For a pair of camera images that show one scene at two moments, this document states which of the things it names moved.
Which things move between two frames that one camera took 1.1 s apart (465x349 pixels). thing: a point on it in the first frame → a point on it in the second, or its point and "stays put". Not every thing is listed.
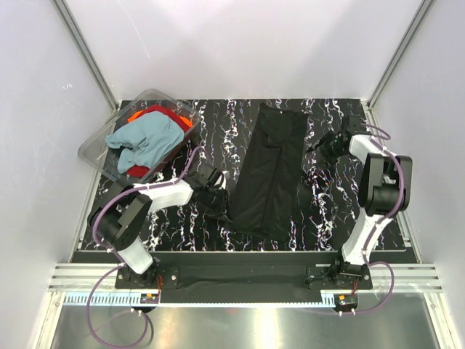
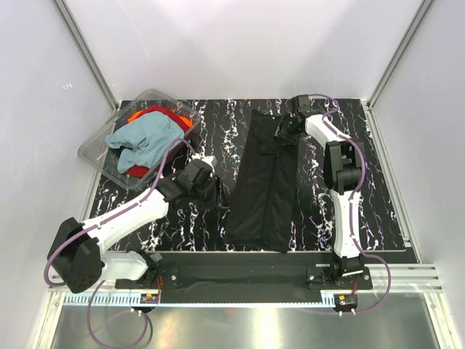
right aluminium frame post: x=421 y=14 stays put
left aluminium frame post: x=86 y=54 stays put
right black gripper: x=321 y=147 → x=281 y=131
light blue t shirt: x=145 y=141 stays put
